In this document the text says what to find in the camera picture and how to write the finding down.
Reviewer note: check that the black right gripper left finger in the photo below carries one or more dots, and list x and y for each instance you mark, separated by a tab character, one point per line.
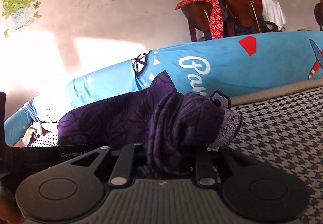
71	191

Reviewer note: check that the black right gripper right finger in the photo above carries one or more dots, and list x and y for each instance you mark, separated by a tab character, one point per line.
250	188

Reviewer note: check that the purple floral jacket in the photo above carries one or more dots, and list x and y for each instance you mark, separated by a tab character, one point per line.
174	128

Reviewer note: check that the houndstooth mattress cover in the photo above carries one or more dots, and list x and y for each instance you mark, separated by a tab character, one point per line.
282	128

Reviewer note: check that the blue printed bed bumper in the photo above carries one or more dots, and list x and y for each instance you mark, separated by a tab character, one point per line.
235	66

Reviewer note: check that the red floral cloth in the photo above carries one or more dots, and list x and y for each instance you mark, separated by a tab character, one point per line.
216	18

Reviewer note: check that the table with white cloth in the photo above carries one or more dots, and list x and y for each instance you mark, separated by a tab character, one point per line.
272	12

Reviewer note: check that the brown wooden chair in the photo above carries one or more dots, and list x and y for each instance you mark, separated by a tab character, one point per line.
198	17
243	17

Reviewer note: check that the dark chair at far right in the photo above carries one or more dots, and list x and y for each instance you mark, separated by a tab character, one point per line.
318	14

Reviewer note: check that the green plant wall sticker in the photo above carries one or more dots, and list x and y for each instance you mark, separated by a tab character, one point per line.
19	13

